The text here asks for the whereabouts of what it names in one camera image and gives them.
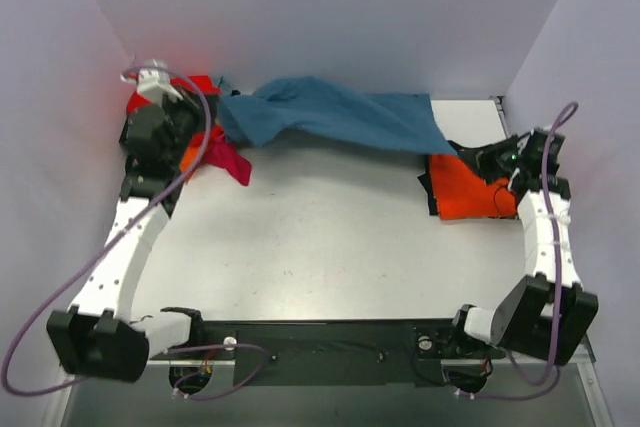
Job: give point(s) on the orange crumpled t shirt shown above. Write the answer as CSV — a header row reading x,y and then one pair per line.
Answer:
x,y
195,153

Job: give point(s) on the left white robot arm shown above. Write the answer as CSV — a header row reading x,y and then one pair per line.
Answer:
x,y
98,336

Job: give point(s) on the light blue t shirt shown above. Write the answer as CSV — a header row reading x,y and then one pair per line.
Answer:
x,y
223,85

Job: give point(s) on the pink t shirt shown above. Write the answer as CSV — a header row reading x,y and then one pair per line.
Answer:
x,y
222,153

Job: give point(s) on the folded black t shirt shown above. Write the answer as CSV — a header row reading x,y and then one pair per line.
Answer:
x,y
427,187

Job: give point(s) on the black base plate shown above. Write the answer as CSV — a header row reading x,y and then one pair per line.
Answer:
x,y
337,353

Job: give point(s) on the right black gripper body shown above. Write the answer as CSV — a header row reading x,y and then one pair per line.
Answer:
x,y
480,159

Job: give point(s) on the red t shirt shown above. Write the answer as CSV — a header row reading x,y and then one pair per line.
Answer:
x,y
210,91

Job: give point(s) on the folded orange t shirt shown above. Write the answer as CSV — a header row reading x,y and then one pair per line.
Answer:
x,y
465,187

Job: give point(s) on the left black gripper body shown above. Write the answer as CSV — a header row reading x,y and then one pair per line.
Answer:
x,y
198,110

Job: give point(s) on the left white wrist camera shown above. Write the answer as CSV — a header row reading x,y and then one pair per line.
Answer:
x,y
152,82

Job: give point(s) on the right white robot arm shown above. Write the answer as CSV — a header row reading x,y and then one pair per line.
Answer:
x,y
548,312

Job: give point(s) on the teal blue t shirt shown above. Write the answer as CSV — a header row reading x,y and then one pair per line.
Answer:
x,y
385,121

